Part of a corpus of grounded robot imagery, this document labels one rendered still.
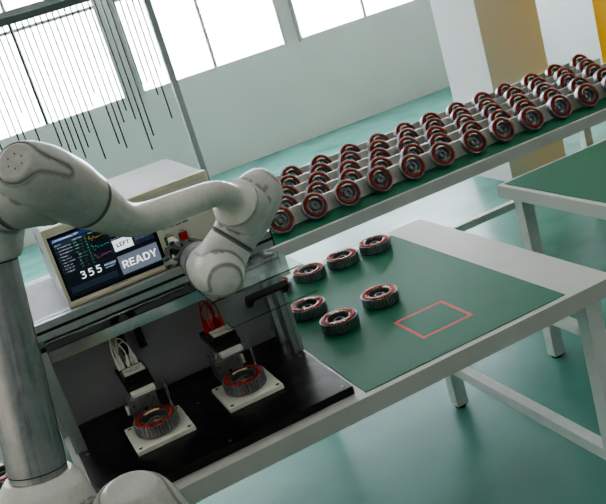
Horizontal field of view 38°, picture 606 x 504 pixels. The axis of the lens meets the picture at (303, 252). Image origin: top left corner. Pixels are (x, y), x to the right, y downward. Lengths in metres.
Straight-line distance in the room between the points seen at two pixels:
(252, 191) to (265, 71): 7.19
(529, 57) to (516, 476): 3.51
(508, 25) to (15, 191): 4.78
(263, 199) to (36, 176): 0.61
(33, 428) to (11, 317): 0.19
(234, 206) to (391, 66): 7.86
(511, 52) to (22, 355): 4.76
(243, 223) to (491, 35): 4.14
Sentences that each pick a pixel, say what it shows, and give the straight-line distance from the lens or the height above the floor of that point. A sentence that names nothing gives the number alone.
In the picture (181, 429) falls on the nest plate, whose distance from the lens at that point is 2.21.
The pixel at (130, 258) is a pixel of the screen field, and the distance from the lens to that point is 2.25.
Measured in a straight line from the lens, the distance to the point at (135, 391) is 2.25.
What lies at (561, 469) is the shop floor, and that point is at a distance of 3.06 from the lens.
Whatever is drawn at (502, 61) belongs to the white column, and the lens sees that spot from 5.88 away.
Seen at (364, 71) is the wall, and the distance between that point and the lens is 9.46.
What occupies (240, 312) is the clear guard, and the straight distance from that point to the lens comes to 2.08.
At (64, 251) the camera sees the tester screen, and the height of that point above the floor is 1.25.
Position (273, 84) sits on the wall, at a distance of 9.05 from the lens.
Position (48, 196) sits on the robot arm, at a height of 1.52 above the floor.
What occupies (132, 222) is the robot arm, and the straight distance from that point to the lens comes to 1.59.
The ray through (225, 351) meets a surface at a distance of 2.28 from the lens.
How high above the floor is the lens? 1.75
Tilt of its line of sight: 18 degrees down
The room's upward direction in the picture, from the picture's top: 17 degrees counter-clockwise
